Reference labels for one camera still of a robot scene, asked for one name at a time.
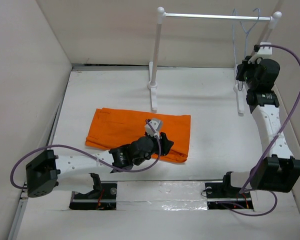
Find blue wire hanger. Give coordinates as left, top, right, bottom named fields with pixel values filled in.
left=231, top=8, right=261, bottom=92

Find orange trousers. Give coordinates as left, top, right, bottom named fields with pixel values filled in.
left=85, top=108, right=191, bottom=164

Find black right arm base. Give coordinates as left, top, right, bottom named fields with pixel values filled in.
left=200, top=171, right=254, bottom=210

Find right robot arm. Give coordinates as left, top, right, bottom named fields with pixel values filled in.
left=221, top=56, right=300, bottom=197

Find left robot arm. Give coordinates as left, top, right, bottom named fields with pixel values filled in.
left=26, top=132, right=174, bottom=199

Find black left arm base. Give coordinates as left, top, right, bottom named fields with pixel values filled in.
left=69, top=173, right=118, bottom=211

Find silver tape strip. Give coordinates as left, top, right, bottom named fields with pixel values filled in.
left=116, top=180, right=208, bottom=211

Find white garment rack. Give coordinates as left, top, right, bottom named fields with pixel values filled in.
left=147, top=6, right=282, bottom=112

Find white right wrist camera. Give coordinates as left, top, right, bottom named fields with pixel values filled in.
left=250, top=44, right=273, bottom=63

